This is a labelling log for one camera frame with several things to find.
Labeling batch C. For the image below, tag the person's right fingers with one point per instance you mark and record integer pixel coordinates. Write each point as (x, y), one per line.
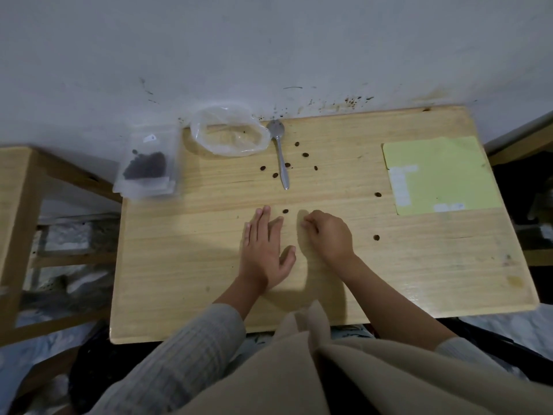
(311, 223)

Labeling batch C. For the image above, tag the scattered coffee beans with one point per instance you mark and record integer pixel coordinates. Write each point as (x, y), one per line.
(305, 155)

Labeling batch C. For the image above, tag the wooden table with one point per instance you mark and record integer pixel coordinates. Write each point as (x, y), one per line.
(207, 263)

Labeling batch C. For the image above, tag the person's left hand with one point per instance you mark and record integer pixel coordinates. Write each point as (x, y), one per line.
(261, 254)

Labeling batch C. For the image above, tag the dark coffee bean heap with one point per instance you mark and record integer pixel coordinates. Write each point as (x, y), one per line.
(145, 165)

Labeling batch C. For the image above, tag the clear zip bag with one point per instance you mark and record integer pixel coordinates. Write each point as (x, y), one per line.
(149, 162)

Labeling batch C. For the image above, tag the person's left forearm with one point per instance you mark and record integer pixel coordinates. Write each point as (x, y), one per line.
(190, 354)

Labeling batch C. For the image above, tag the metal spoon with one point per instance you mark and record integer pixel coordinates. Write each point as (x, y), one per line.
(281, 157)

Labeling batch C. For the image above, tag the person's right forearm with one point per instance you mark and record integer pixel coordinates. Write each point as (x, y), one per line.
(397, 311)

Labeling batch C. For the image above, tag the beige garment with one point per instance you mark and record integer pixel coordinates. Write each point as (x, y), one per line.
(328, 376)

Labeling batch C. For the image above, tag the person's left thumb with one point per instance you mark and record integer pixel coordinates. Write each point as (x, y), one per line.
(287, 256)

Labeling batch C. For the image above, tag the person's left little finger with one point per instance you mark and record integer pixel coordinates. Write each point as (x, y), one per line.
(246, 233)

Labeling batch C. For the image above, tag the yellow-green paper sheet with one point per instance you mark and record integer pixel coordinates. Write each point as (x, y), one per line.
(440, 175)

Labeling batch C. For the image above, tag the person's left middle finger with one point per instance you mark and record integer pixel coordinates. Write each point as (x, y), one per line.
(265, 220)

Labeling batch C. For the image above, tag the open clear plastic bag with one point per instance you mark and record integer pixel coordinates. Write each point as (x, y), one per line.
(229, 131)

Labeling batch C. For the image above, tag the person's right hand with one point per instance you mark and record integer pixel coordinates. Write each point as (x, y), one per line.
(330, 239)

